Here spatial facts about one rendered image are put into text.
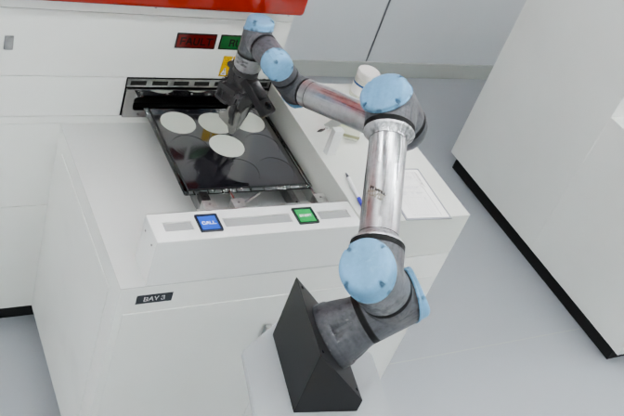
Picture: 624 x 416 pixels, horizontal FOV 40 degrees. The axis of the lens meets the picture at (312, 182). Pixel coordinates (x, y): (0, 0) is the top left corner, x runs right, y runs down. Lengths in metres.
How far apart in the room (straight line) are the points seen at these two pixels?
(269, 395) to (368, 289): 0.36
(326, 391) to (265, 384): 0.15
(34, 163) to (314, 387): 1.11
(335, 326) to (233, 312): 0.45
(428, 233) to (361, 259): 0.66
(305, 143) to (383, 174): 0.63
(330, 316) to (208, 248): 0.35
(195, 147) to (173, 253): 0.46
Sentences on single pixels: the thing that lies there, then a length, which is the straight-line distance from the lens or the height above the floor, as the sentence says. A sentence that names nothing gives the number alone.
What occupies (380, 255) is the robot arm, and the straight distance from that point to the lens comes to 1.70.
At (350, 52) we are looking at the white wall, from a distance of 4.75.
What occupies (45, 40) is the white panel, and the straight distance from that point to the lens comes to 2.30.
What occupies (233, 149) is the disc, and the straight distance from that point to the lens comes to 2.38.
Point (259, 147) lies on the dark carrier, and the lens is 2.42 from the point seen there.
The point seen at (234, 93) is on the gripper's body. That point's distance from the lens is 2.33.
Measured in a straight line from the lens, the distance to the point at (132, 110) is 2.48.
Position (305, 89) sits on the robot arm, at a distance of 2.22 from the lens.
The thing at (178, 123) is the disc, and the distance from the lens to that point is 2.42.
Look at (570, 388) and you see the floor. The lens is 3.61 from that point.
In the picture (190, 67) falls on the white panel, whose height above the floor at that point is 1.01.
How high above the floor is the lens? 2.27
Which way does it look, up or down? 35 degrees down
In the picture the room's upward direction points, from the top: 21 degrees clockwise
